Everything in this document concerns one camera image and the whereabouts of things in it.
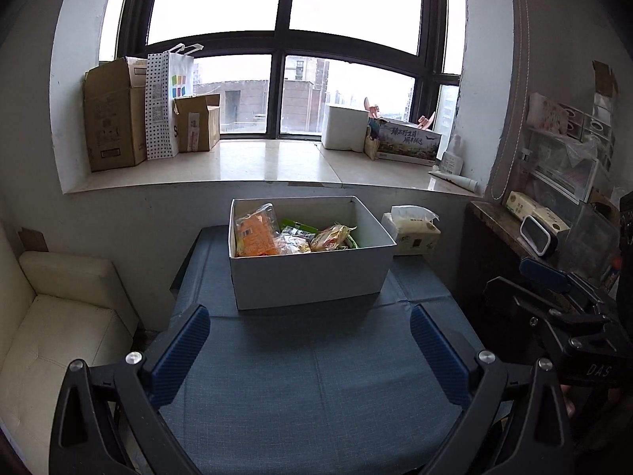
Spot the white foam box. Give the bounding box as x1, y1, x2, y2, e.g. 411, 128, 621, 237
321, 103, 371, 152

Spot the small brown paper box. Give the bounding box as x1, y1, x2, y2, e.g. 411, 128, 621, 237
363, 126, 381, 160

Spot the landscape printed carton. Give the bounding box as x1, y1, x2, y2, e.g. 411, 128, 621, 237
376, 118, 443, 166

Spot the large brown cardboard box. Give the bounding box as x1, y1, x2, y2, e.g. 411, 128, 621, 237
82, 57, 149, 173

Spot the clear plastic snack packet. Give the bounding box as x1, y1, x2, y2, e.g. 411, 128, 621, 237
274, 235, 313, 255

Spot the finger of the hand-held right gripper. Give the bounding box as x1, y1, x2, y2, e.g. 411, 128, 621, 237
485, 277, 582, 352
518, 257, 611, 315

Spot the cream green tissue pack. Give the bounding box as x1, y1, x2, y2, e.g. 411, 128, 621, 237
505, 190, 570, 234

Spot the clear plastic box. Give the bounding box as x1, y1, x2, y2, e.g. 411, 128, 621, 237
559, 203, 621, 280

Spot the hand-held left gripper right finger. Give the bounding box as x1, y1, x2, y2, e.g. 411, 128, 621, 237
409, 304, 578, 475

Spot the dark wooden cabinet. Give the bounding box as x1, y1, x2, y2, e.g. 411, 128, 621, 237
467, 199, 621, 317

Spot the white plastic bottle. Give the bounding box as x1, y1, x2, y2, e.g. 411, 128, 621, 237
440, 137, 466, 175

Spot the orange snack packet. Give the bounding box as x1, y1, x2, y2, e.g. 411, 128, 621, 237
235, 203, 280, 258

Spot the polka dot paper bag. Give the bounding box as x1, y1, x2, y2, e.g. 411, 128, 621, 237
145, 43, 205, 161

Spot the white cardboard box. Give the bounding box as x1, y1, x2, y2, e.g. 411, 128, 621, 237
228, 196, 398, 311

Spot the green white snack packet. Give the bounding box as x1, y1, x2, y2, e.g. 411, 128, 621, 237
279, 218, 320, 239

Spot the brown cardboard scrap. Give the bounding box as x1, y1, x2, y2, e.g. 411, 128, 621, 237
19, 228, 49, 254

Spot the white tissue pack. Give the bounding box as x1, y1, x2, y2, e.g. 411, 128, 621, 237
381, 205, 442, 257

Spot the grey stitched leather panel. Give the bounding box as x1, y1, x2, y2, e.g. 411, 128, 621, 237
487, 0, 565, 203

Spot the clear plastic drawer organizer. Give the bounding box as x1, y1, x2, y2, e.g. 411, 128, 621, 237
521, 93, 616, 205

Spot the small brown cardboard box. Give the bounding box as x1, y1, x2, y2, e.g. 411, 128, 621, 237
173, 94, 222, 154

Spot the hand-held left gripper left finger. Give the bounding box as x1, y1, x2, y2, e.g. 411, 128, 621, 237
49, 304, 212, 475

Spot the black window frame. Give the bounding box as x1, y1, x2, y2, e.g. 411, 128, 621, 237
116, 0, 461, 139

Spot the blue tablecloth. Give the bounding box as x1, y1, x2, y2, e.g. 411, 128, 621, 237
158, 225, 515, 475

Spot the white tube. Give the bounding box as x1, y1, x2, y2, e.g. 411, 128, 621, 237
428, 167, 479, 195

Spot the cream leather sofa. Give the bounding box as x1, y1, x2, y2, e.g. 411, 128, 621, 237
0, 225, 142, 466

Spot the clear bread packet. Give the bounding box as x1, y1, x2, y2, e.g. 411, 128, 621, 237
309, 225, 358, 253

